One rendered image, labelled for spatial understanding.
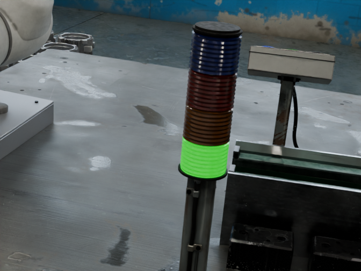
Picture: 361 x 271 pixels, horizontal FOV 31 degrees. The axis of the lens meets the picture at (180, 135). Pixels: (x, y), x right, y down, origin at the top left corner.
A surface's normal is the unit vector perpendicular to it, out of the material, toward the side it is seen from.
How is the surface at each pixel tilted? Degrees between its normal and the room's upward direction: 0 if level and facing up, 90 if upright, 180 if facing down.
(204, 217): 90
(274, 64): 66
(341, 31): 90
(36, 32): 112
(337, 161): 45
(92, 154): 0
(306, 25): 90
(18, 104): 2
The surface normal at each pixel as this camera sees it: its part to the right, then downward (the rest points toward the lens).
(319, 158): -0.06, -0.42
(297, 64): -0.12, -0.06
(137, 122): 0.08, -0.93
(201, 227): -0.17, 0.34
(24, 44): 0.86, 0.44
